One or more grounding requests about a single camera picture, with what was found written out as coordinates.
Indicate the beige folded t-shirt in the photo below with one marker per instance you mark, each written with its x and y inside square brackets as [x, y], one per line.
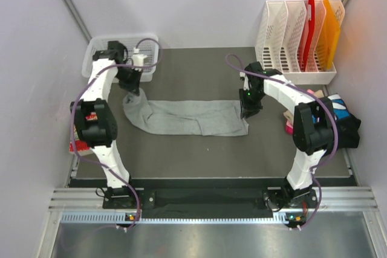
[289, 116]

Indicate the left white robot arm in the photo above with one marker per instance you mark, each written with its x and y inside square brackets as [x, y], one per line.
[94, 123]

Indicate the black daisy print t-shirt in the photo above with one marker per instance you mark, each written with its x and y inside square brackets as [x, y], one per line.
[347, 124]

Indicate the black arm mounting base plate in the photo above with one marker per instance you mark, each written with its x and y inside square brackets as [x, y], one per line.
[212, 202]

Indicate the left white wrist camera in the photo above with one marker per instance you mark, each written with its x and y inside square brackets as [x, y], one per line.
[138, 59]

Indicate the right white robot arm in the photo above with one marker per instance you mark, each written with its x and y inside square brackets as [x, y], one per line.
[314, 130]

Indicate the red illustrated book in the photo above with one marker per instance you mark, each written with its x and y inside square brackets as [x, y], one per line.
[82, 148]

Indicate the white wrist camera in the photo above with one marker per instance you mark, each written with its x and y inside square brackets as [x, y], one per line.
[245, 79]
[138, 59]

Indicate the white perforated plastic basket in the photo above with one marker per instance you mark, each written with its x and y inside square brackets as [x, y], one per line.
[150, 48]

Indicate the white file organizer rack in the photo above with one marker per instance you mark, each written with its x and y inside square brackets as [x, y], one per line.
[281, 35]

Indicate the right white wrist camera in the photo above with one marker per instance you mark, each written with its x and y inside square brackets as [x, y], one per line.
[245, 79]

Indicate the white slotted cable duct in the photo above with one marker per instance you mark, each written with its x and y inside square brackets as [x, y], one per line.
[73, 217]

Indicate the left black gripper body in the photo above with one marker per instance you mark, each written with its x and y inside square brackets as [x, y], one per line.
[127, 74]

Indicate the grey t-shirt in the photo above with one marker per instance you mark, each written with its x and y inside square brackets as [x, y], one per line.
[220, 118]

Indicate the red plastic folder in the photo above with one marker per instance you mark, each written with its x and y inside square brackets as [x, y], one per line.
[310, 31]

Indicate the orange plastic folder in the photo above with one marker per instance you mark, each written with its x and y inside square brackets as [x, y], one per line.
[328, 39]

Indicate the magenta folded t-shirt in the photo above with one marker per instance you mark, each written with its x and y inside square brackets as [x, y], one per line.
[289, 127]

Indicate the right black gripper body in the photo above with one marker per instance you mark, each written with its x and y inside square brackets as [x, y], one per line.
[250, 97]

